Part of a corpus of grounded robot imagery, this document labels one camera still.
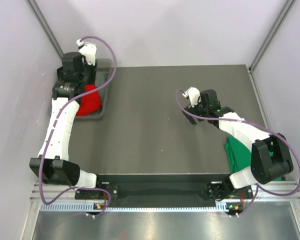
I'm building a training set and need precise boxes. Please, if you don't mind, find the green folded t shirt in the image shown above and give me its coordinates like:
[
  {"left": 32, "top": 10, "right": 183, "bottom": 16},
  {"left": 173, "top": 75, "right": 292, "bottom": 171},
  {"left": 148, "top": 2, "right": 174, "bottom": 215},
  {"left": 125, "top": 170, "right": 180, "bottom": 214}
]
[{"left": 224, "top": 136, "right": 252, "bottom": 174}]

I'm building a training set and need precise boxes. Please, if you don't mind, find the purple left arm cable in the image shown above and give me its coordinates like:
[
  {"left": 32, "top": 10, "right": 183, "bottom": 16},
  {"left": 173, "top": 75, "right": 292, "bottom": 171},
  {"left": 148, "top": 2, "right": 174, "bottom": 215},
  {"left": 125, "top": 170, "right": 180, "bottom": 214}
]
[{"left": 38, "top": 35, "right": 117, "bottom": 206}]

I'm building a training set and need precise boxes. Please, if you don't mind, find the red t shirt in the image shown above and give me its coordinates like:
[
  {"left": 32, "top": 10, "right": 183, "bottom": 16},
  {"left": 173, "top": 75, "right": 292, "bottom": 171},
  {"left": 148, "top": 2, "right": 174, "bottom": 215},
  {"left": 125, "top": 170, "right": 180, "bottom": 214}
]
[{"left": 76, "top": 91, "right": 102, "bottom": 117}]

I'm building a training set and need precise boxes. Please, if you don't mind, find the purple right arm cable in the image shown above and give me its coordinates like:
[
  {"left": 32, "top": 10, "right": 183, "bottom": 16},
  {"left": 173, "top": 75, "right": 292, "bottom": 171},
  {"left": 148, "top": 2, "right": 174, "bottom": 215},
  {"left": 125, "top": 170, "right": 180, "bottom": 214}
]
[{"left": 175, "top": 88, "right": 300, "bottom": 218}]

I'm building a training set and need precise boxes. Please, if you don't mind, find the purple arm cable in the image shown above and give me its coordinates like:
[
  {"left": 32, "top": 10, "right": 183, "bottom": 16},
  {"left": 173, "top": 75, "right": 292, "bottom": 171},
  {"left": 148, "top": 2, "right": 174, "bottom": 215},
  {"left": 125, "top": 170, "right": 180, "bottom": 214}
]
[
  {"left": 38, "top": 35, "right": 117, "bottom": 206},
  {"left": 175, "top": 88, "right": 300, "bottom": 218}
]

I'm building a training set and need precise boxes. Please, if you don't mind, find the aluminium corner post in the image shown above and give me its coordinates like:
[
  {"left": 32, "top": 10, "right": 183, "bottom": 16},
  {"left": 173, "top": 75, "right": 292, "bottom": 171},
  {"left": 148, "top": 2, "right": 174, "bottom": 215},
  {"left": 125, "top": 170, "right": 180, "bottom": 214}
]
[
  {"left": 248, "top": 0, "right": 296, "bottom": 74},
  {"left": 26, "top": 0, "right": 64, "bottom": 60}
]

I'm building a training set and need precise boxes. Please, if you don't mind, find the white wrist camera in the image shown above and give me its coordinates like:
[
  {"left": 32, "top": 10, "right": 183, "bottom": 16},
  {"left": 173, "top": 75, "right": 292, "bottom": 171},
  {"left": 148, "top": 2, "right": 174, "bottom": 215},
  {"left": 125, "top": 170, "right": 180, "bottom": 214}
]
[
  {"left": 182, "top": 87, "right": 201, "bottom": 108},
  {"left": 76, "top": 39, "right": 97, "bottom": 66}
]

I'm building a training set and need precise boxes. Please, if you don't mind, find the right aluminium corner post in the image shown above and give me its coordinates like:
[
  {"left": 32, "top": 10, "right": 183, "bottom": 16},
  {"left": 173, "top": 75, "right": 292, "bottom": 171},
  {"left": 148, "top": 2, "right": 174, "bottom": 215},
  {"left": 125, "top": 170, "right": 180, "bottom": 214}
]
[{"left": 248, "top": 0, "right": 296, "bottom": 74}]

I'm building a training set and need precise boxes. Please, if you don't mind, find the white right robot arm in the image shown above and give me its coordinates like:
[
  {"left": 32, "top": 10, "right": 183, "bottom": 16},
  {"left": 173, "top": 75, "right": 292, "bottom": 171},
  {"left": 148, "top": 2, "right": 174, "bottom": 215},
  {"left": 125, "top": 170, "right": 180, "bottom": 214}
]
[{"left": 181, "top": 87, "right": 294, "bottom": 198}]

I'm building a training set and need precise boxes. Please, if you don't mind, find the grey plastic bin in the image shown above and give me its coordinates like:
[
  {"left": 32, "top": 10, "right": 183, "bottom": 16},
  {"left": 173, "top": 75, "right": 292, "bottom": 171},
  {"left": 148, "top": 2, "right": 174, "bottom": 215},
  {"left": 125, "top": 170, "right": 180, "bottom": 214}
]
[{"left": 47, "top": 58, "right": 113, "bottom": 122}]

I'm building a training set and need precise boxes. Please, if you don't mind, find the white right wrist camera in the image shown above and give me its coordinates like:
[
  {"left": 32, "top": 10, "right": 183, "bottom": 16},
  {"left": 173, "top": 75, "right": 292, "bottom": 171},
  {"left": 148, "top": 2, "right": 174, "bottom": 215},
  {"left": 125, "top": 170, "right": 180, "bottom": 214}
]
[{"left": 182, "top": 87, "right": 201, "bottom": 108}]

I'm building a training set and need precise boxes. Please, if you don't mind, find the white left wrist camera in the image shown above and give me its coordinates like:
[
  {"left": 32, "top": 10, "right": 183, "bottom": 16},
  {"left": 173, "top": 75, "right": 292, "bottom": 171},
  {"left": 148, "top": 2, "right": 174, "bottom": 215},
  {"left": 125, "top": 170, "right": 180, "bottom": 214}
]
[{"left": 76, "top": 39, "right": 97, "bottom": 66}]

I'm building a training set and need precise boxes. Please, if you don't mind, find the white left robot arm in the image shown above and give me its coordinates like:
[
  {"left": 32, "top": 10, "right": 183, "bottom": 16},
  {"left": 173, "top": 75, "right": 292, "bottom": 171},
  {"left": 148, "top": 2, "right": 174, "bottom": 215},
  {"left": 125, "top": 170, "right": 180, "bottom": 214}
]
[{"left": 29, "top": 52, "right": 104, "bottom": 199}]

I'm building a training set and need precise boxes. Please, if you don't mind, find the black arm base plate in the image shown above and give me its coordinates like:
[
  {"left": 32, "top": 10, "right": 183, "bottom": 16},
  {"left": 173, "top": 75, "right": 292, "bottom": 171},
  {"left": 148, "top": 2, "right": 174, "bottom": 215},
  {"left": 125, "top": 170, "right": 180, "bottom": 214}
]
[{"left": 74, "top": 173, "right": 255, "bottom": 201}]

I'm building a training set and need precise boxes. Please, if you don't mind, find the slotted grey cable duct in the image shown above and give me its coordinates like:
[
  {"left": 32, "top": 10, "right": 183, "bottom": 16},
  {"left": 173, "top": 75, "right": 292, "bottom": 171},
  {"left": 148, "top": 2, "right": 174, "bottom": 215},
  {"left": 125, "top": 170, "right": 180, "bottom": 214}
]
[{"left": 40, "top": 202, "right": 241, "bottom": 213}]

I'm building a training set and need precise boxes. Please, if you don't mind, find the left aluminium corner post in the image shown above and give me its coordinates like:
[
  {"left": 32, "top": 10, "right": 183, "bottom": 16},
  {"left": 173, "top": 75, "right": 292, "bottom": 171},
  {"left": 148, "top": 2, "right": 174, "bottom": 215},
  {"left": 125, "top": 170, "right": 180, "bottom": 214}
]
[{"left": 26, "top": 0, "right": 64, "bottom": 60}]

